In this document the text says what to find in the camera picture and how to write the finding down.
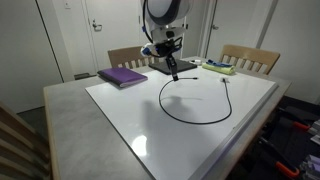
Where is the yellow-green cloth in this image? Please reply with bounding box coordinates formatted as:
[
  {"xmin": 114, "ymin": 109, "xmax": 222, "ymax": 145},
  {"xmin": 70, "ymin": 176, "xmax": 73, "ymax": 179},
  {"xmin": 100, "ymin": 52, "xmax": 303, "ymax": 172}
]
[{"xmin": 202, "ymin": 63, "xmax": 235, "ymax": 75}]

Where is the wooden chair near corner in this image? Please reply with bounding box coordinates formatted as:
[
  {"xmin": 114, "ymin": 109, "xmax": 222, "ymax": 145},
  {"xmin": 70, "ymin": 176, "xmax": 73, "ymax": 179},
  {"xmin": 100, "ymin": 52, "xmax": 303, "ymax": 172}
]
[{"xmin": 0, "ymin": 103, "xmax": 52, "ymax": 180}]

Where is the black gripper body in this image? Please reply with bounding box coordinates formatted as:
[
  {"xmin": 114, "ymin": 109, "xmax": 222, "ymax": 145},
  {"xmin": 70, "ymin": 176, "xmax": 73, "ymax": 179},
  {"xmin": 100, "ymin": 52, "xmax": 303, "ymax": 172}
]
[{"xmin": 155, "ymin": 37, "xmax": 182, "ymax": 69}]

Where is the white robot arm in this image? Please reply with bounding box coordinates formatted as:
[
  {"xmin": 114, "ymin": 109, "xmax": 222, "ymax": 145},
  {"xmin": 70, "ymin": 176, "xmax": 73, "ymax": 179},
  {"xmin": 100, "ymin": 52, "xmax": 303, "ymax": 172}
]
[{"xmin": 140, "ymin": 0, "xmax": 194, "ymax": 81}]

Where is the blue cloth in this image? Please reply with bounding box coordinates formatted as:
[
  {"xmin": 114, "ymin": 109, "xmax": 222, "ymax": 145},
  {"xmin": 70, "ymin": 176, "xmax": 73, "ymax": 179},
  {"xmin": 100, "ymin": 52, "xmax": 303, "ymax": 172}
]
[{"xmin": 206, "ymin": 59, "xmax": 232, "ymax": 68}]

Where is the white whiteboard mat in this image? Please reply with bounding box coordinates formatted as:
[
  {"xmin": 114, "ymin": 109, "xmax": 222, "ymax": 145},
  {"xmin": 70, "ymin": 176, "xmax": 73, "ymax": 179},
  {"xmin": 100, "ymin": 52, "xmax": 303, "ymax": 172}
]
[{"xmin": 86, "ymin": 68, "xmax": 278, "ymax": 180}]

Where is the black charger cable white adapter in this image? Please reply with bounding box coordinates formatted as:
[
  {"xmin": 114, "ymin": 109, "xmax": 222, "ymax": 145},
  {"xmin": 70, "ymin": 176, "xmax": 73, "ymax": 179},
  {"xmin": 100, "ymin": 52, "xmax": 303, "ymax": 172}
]
[{"xmin": 158, "ymin": 76, "xmax": 233, "ymax": 126}]

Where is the small white charger with cable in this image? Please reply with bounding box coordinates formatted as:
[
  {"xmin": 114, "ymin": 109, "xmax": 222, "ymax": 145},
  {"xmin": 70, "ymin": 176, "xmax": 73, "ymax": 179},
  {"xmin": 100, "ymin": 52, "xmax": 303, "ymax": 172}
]
[{"xmin": 189, "ymin": 59, "xmax": 202, "ymax": 66}]

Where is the wooden chair far left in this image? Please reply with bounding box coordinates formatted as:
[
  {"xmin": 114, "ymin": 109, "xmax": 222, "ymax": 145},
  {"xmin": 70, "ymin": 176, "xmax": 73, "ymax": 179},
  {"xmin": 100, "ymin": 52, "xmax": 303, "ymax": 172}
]
[{"xmin": 107, "ymin": 46, "xmax": 159, "ymax": 69}]

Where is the wooden chair far right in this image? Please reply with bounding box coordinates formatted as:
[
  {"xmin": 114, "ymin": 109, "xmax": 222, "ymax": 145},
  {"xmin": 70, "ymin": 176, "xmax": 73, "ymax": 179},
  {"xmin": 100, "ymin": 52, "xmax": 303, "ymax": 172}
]
[{"xmin": 219, "ymin": 44, "xmax": 280, "ymax": 75}]

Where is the purple notebook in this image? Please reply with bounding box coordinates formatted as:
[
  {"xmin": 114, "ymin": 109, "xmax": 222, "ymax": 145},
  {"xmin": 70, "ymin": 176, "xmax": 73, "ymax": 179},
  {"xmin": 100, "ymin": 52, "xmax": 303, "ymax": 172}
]
[{"xmin": 98, "ymin": 67, "xmax": 148, "ymax": 88}]

